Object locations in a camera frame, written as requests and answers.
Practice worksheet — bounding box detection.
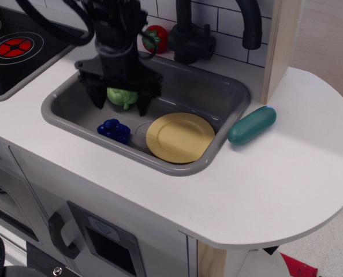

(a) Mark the red toy strawberry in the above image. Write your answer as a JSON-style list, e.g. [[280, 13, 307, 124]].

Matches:
[[142, 25, 169, 54]]

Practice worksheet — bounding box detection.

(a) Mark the green toy lettuce head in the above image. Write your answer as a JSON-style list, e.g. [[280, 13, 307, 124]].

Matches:
[[107, 87, 138, 110]]

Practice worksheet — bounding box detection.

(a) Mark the blue toy blueberries cluster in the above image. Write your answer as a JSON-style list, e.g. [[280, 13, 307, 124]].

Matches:
[[97, 118, 131, 145]]

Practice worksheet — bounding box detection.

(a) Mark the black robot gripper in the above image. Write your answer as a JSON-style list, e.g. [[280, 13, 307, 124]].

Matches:
[[75, 17, 162, 116]]

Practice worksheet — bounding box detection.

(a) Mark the red cloth on floor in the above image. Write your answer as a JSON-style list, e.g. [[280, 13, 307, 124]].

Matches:
[[281, 253, 318, 277]]

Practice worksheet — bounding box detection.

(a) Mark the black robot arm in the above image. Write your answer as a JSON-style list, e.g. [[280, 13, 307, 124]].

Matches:
[[18, 1, 163, 116]]

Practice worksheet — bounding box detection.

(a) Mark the black toy faucet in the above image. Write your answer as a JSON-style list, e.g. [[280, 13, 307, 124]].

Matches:
[[167, 1, 262, 65]]

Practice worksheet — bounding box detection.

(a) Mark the black toy stovetop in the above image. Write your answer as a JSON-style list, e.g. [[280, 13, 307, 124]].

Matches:
[[0, 6, 74, 102]]

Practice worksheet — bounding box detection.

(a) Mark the yellow toy plate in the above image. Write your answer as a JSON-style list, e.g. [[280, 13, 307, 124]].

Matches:
[[146, 113, 215, 164]]

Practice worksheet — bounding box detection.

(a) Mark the grey plastic sink basin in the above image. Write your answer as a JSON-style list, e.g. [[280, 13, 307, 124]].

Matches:
[[41, 57, 250, 176]]

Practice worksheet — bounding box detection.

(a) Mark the wooden side post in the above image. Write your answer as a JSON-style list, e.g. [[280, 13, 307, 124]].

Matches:
[[260, 0, 304, 104]]

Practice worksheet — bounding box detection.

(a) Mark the black oven door handle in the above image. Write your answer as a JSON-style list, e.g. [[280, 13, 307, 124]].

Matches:
[[48, 212, 80, 260]]

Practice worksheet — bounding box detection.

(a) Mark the teal toy cucumber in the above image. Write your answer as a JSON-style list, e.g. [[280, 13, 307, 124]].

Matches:
[[228, 106, 277, 146]]

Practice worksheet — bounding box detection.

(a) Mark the white toy oven door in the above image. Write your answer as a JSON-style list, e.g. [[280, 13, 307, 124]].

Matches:
[[10, 147, 189, 276]]

